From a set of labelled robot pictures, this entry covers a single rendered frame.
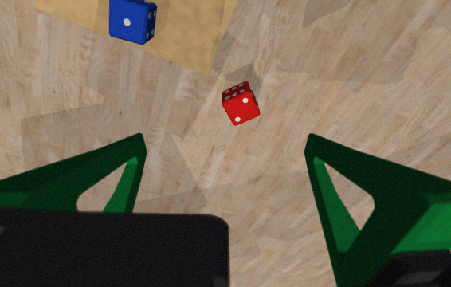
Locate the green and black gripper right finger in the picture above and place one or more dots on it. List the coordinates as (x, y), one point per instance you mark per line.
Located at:
(412, 210)

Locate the blue die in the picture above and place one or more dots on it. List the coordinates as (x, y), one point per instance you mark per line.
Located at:
(132, 20)

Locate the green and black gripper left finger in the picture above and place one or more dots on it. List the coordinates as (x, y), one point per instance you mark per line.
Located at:
(57, 186)

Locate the tan flat mat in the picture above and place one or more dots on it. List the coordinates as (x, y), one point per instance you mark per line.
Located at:
(187, 32)

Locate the red die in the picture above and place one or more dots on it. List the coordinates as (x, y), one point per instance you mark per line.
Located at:
(240, 103)

